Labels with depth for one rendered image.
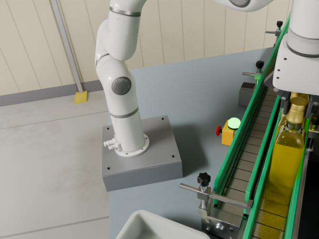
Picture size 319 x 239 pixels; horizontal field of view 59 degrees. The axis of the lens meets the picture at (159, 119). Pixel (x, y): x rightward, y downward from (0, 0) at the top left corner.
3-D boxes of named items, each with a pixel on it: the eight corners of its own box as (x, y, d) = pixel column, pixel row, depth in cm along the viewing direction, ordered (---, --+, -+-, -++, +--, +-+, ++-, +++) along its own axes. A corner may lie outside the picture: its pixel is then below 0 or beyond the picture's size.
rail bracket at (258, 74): (258, 96, 110) (262, 64, 102) (239, 93, 113) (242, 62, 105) (261, 91, 113) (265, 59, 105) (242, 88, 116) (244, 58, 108)
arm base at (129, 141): (109, 164, 94) (98, 128, 85) (103, 141, 104) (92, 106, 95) (154, 151, 97) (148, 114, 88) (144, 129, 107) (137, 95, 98)
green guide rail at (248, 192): (247, 215, 68) (250, 192, 63) (243, 213, 68) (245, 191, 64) (309, 6, 189) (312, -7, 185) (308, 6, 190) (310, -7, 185)
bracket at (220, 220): (237, 246, 69) (239, 229, 65) (200, 232, 73) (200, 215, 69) (240, 234, 72) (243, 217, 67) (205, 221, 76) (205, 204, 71)
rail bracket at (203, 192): (247, 232, 64) (252, 196, 57) (179, 207, 71) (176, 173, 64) (250, 221, 66) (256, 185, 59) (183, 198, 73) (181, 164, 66)
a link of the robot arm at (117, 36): (111, 13, 70) (98, 0, 82) (103, 99, 82) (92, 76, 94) (147, 17, 74) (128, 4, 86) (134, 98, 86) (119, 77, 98)
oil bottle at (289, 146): (288, 206, 69) (306, 139, 57) (264, 199, 71) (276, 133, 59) (291, 189, 73) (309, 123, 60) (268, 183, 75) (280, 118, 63)
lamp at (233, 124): (238, 131, 102) (239, 124, 101) (226, 128, 104) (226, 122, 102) (241, 124, 105) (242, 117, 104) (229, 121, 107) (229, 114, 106)
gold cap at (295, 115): (303, 125, 56) (308, 107, 54) (284, 122, 58) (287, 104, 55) (305, 115, 59) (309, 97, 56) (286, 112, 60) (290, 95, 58)
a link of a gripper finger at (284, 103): (293, 80, 54) (289, 104, 59) (275, 78, 56) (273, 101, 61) (290, 92, 53) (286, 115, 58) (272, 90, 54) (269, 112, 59)
